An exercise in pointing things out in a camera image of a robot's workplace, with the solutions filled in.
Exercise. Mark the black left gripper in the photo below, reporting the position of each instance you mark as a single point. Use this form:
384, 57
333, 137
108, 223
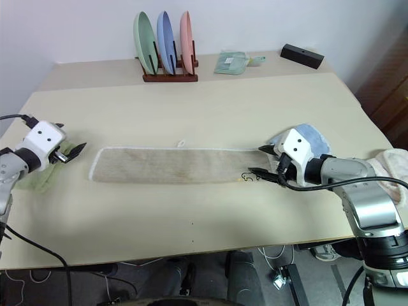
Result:
59, 153

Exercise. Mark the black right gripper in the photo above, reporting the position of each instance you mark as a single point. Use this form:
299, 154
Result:
287, 170

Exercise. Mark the beige towel with white trim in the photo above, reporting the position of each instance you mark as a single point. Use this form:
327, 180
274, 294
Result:
165, 165

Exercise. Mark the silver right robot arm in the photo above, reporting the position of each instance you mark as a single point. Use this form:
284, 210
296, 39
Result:
350, 169

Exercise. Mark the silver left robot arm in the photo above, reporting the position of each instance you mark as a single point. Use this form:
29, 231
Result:
9, 169

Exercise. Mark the light blue cloth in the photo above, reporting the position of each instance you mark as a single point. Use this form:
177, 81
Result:
314, 135

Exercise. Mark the white pink-edged cloth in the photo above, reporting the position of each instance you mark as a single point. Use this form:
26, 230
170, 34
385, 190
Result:
392, 165

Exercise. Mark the light green cloth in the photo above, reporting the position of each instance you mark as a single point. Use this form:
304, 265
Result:
35, 181

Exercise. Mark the green packaged cloth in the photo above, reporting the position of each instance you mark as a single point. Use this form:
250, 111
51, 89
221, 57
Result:
229, 63

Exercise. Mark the grey sneaker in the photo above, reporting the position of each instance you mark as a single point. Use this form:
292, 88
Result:
323, 253

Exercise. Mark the black rectangular box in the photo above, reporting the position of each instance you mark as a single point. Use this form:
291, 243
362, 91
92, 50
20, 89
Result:
301, 55

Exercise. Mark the dark wooden plate rack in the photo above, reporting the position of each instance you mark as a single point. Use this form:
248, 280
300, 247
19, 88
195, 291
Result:
169, 78

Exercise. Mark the small power adapter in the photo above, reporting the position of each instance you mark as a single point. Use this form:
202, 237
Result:
279, 280

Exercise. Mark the green plate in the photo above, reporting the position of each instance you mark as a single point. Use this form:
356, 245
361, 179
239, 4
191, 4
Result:
144, 41

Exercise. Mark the black metal bar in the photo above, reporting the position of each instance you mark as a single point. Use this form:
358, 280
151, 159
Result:
298, 283

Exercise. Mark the blue plate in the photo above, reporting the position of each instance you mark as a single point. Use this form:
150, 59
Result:
165, 38

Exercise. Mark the brown wooden cabinet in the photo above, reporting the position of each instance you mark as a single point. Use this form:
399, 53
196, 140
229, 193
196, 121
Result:
389, 95

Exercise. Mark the pink plate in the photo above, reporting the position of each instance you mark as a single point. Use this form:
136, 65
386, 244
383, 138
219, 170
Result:
185, 41

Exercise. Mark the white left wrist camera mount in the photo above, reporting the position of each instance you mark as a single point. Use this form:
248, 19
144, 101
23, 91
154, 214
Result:
44, 137

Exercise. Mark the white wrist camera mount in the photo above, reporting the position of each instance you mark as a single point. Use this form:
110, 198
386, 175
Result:
296, 143
44, 137

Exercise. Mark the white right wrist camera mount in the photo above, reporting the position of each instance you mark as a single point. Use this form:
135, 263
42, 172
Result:
296, 143

